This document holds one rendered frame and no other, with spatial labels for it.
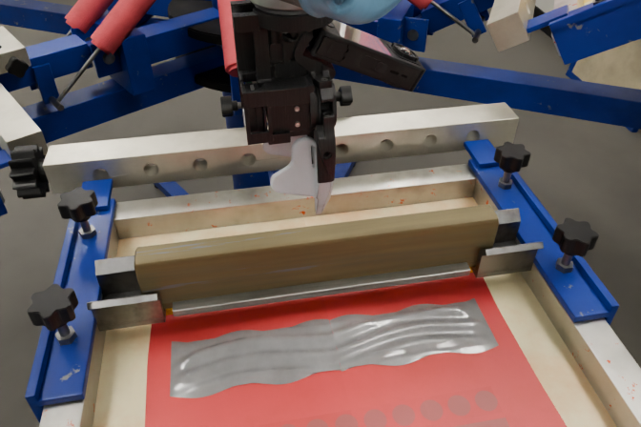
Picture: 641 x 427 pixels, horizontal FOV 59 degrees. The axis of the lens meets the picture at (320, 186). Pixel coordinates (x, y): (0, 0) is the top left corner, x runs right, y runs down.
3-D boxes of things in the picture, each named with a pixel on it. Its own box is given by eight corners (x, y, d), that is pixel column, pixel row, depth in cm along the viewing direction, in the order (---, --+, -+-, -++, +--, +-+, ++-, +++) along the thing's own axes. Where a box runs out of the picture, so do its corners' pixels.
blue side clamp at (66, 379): (97, 428, 57) (80, 388, 53) (46, 437, 57) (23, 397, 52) (124, 231, 81) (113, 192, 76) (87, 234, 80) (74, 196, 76)
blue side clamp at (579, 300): (600, 345, 65) (620, 305, 61) (560, 352, 65) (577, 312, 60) (492, 187, 89) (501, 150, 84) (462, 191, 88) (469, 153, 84)
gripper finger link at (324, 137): (309, 169, 56) (304, 85, 52) (327, 167, 57) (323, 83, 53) (319, 191, 52) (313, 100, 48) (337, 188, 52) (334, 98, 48)
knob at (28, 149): (65, 205, 79) (49, 162, 74) (21, 210, 78) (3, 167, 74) (72, 174, 85) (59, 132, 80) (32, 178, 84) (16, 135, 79)
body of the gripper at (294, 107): (241, 110, 57) (228, -11, 49) (326, 101, 58) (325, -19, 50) (249, 153, 51) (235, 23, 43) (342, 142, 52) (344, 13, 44)
